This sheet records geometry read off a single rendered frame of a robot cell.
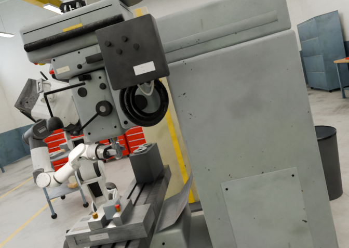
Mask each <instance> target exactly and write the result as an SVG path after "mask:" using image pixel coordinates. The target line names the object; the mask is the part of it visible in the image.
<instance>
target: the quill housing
mask: <svg viewBox="0 0 349 248"><path fill-rule="evenodd" d="M85 74H90V75H91V78H92V80H88V81H85V83H86V84H85V85H83V86H80V87H76V88H71V91H72V94H73V97H74V100H75V103H76V106H77V109H78V112H79V116H80V119H81V121H82V124H83V125H84V124H85V123H87V122H88V121H89V120H90V119H91V118H92V117H93V116H94V115H95V114H96V113H97V112H96V104H97V103H98V102H99V101H103V100H106V101H108V102H110V103H111V105H112V112H111V114H109V115H107V116H100V115H98V116H97V117H96V118H95V119H94V120H92V121H91V122H90V123H89V124H88V125H87V126H86V127H85V128H84V131H85V134H86V137H87V139H88V141H90V142H97V141H102V140H106V139H110V138H114V137H118V136H121V135H123V134H124V133H125V132H127V131H128V130H129V129H131V127H130V128H123V127H122V125H121V123H120V119H119V116H118V113H117V110H116V106H115V103H114V99H113V96H112V93H111V90H110V86H109V83H108V80H107V77H106V76H107V74H106V71H105V68H103V69H97V70H94V71H90V72H87V73H84V74H80V75H85ZM78 76H79V75H77V76H74V77H72V78H70V80H69V85H70V86H71V85H74V84H78V83H82V81H81V82H80V81H79V79H78ZM101 83H105V84H106V89H100V87H99V85H100V84H101Z"/></svg>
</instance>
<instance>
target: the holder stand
mask: <svg viewBox="0 0 349 248"><path fill-rule="evenodd" d="M129 159H130V163H131V166H132V169H133V172H134V175H135V178H136V182H137V184H142V183H146V182H153V181H155V180H156V178H157V177H158V176H159V174H160V173H161V171H162V170H163V168H164V166H163V162H162V159H161V156H160V152H159V149H158V146H157V143H151V142H148V143H145V144H142V145H140V146H139V148H138V149H136V150H135V151H133V153H132V154H131V155H130V156H129Z"/></svg>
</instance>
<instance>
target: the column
mask: <svg viewBox="0 0 349 248"><path fill-rule="evenodd" d="M168 68H169V72H170V75H169V76H166V79H167V83H168V86H169V90H170V94H171V97H172V101H173V105H174V108H175V111H176V115H177V118H178V122H179V126H180V130H181V133H182V137H183V141H184V144H185V148H186V152H187V156H188V158H189V162H190V166H191V169H192V173H193V177H194V180H195V184H196V188H197V191H198V195H199V199H200V202H201V205H202V209H203V212H204V216H205V220H206V224H207V227H208V231H209V235H210V238H211V242H212V246H213V248H339V245H338V240H337V234H336V231H335V226H334V221H333V216H332V211H331V206H330V201H329V196H328V190H327V186H326V181H325V176H324V170H323V165H322V162H321V157H320V152H319V147H318V142H317V137H316V132H315V126H314V121H313V117H312V112H311V106H310V101H309V98H308V93H307V88H306V83H305V78H304V73H303V68H302V62H301V57H300V53H299V48H298V42H297V37H296V33H295V31H294V30H291V29H290V30H285V31H282V32H278V33H275V34H271V35H268V36H264V37H261V38H257V39H254V40H250V41H247V42H243V43H240V44H236V45H233V46H229V47H226V48H222V49H218V50H215V51H211V52H209V53H205V54H202V55H198V56H195V57H191V58H187V59H184V60H180V61H177V62H173V63H170V64H168Z"/></svg>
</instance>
